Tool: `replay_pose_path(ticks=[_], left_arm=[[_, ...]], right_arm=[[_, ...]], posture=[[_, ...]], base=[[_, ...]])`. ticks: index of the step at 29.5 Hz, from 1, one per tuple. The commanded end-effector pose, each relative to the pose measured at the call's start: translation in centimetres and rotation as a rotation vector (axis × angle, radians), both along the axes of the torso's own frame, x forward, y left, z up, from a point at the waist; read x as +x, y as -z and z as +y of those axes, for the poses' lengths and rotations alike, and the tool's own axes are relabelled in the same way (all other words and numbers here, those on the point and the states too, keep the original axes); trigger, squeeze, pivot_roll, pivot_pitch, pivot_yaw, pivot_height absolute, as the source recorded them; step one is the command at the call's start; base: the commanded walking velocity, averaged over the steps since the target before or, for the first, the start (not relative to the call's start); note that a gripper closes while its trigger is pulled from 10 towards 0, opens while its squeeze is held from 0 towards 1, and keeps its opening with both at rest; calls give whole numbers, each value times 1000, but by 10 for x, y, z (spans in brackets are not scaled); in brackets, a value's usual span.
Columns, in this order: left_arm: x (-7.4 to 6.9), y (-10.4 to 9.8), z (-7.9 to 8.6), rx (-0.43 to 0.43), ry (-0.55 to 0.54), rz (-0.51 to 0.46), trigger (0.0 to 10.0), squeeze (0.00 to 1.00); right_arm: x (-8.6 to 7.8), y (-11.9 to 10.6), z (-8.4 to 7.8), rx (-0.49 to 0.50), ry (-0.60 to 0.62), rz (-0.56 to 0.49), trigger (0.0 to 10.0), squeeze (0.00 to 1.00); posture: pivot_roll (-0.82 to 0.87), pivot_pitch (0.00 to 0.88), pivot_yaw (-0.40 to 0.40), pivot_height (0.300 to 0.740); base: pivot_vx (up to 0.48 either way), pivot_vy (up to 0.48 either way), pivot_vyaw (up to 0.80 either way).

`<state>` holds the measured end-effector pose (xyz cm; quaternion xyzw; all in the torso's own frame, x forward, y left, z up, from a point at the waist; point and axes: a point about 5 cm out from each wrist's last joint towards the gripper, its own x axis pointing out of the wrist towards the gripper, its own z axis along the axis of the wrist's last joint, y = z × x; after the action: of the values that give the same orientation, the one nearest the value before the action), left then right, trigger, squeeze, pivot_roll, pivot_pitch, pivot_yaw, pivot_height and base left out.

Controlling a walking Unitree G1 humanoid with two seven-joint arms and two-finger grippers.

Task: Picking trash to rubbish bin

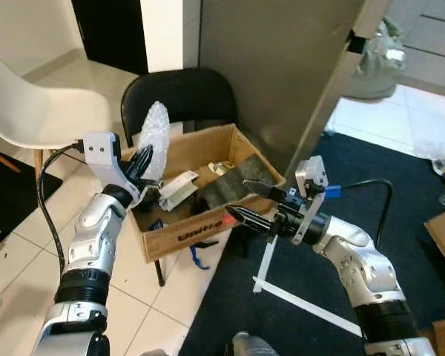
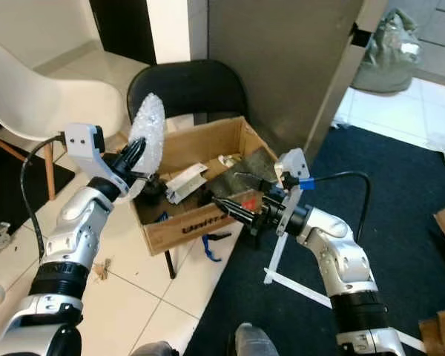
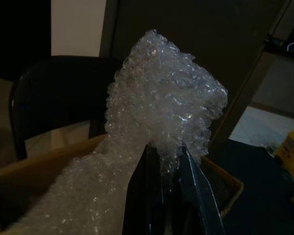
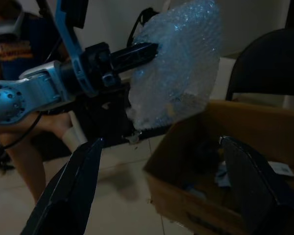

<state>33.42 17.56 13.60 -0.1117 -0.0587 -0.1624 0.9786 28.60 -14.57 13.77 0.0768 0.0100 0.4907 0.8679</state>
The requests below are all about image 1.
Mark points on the dark blue carpet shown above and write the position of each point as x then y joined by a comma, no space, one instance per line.
348,159

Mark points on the grey right robot leg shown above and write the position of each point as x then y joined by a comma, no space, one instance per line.
254,345

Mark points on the dark green cloth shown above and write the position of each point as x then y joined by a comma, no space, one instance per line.
222,194

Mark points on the black padded chair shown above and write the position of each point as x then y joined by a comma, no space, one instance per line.
178,96

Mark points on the white paper carton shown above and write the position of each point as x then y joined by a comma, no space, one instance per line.
178,189

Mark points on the grey door panel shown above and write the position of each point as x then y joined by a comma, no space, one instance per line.
282,74

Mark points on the white angled floor strip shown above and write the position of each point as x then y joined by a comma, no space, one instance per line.
304,308

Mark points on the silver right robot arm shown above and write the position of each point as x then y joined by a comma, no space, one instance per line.
363,267

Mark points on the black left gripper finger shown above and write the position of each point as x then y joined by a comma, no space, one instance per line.
142,156
150,169

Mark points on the black door latch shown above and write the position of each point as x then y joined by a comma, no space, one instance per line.
357,43

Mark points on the black floor mat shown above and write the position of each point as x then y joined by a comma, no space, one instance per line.
15,196

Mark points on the grey left robot leg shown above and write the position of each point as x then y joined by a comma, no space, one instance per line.
154,353

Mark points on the small pale packet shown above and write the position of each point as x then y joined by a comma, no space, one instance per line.
221,168

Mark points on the white shell chair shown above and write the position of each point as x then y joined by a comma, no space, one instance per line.
44,111

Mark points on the clear plastic bag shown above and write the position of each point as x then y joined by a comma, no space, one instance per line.
437,157

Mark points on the clear bubble wrap piece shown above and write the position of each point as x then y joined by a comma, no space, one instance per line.
157,127

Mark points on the grey green plastic bag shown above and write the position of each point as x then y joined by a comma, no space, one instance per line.
378,70

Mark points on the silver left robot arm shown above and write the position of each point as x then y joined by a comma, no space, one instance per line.
89,245

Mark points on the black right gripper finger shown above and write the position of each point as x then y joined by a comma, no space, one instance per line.
256,219
271,195

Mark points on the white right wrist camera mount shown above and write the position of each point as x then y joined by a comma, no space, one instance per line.
311,174

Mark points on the brown Unitree cardboard box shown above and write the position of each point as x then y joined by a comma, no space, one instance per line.
196,231

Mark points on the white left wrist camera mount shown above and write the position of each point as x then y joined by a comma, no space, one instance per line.
100,152

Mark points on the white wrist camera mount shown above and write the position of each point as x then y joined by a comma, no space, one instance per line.
311,174
100,152

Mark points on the grey robot leg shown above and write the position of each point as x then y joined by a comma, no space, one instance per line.
154,353
254,345

